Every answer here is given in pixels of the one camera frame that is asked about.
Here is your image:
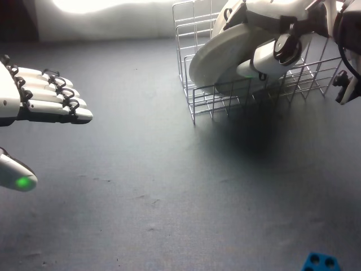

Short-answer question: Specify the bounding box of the white plate with black rim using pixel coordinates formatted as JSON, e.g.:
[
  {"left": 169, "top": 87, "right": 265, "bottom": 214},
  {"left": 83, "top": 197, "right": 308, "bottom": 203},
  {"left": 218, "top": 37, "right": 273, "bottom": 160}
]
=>
[
  {"left": 188, "top": 23, "right": 285, "bottom": 96},
  {"left": 211, "top": 4, "right": 314, "bottom": 75}
]

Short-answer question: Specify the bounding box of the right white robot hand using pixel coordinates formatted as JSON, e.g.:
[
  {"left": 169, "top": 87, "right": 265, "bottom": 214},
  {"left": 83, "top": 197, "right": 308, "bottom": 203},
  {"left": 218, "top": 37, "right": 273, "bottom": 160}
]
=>
[{"left": 222, "top": 0, "right": 321, "bottom": 83}]

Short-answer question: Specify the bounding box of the white backdrop sheet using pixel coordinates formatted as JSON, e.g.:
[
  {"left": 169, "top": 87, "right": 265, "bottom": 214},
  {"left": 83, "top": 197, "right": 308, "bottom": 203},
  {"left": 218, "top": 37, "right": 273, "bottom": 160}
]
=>
[{"left": 36, "top": 0, "right": 361, "bottom": 43}]

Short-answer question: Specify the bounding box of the white wire dish rack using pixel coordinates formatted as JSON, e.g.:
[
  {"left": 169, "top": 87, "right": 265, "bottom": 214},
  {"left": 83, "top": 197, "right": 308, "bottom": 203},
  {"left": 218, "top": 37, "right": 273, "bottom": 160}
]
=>
[{"left": 172, "top": 0, "right": 344, "bottom": 125}]

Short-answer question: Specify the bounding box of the grey table cloth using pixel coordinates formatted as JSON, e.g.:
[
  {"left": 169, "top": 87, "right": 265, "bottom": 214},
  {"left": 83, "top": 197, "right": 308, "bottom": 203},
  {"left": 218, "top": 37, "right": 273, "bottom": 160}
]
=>
[{"left": 0, "top": 36, "right": 361, "bottom": 271}]

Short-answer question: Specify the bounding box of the blue block with holes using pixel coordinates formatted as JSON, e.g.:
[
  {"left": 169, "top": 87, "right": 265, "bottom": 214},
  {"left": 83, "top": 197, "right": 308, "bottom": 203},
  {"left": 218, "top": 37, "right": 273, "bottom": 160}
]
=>
[{"left": 301, "top": 252, "right": 344, "bottom": 271}]

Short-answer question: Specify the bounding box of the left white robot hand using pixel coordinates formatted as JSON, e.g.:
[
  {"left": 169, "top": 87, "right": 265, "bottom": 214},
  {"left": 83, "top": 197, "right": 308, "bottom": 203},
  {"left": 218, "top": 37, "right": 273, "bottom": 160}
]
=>
[{"left": 0, "top": 54, "right": 94, "bottom": 193}]

